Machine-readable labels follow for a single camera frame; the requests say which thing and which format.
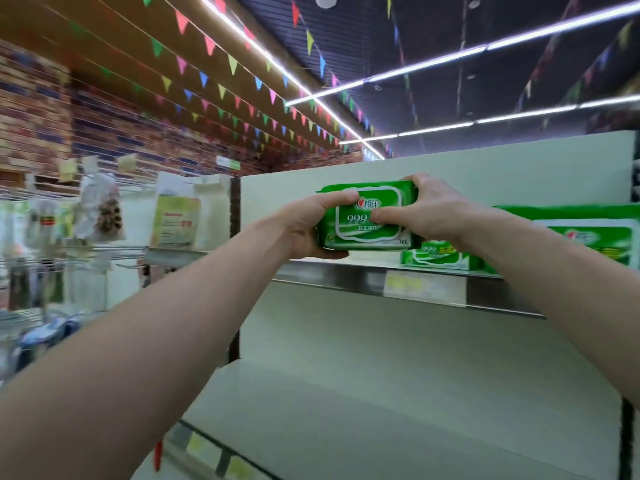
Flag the person's left hand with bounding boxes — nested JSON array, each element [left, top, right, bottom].
[[270, 189, 359, 261]]

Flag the person's right hand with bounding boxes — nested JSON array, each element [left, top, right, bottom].
[[370, 175, 476, 246]]

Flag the metal store shelving unit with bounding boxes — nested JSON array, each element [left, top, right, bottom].
[[140, 129, 640, 480]]

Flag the person's right forearm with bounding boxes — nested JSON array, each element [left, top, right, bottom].
[[455, 209, 640, 406]]

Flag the person's left forearm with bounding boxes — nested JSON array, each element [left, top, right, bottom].
[[0, 219, 296, 480]]

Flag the short ceiling light strip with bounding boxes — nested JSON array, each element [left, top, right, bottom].
[[340, 93, 640, 146]]

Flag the diagonal ceiling light strip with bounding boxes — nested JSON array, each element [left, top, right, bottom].
[[200, 0, 386, 161]]

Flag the long ceiling light strip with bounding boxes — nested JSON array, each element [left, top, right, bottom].
[[285, 0, 640, 108]]

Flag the hanging packaged goods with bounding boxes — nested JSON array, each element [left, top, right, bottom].
[[0, 155, 233, 296]]

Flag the strings of colourful bunting flags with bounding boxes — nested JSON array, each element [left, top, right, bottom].
[[60, 0, 640, 156]]

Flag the wire display rack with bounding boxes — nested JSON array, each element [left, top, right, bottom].
[[0, 245, 146, 381]]

